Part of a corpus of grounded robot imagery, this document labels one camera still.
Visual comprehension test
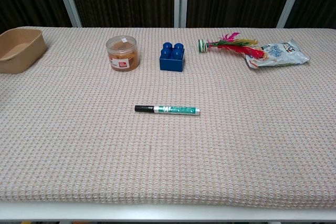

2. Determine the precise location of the blue building block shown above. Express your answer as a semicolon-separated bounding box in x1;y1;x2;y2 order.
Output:
159;42;185;72

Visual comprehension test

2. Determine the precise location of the green white marker body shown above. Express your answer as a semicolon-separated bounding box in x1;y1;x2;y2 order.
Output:
153;105;201;116

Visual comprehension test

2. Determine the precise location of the pink woven tablecloth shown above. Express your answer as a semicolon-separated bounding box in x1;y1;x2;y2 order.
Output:
0;26;336;209

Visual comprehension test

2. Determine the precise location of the clear jar of rubber bands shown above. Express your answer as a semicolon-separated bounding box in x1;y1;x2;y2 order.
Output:
106;35;140;72

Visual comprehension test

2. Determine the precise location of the brown paper tray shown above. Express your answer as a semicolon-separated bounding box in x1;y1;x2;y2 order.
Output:
0;28;48;74

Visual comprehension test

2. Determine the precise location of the colourful feather shuttlecock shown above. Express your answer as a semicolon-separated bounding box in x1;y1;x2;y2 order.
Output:
198;32;266;59

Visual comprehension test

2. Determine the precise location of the silver blue snack bag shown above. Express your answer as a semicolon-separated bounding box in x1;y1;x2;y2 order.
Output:
245;39;310;70

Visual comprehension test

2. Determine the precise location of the white table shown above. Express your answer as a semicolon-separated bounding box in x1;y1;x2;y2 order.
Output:
0;200;336;222

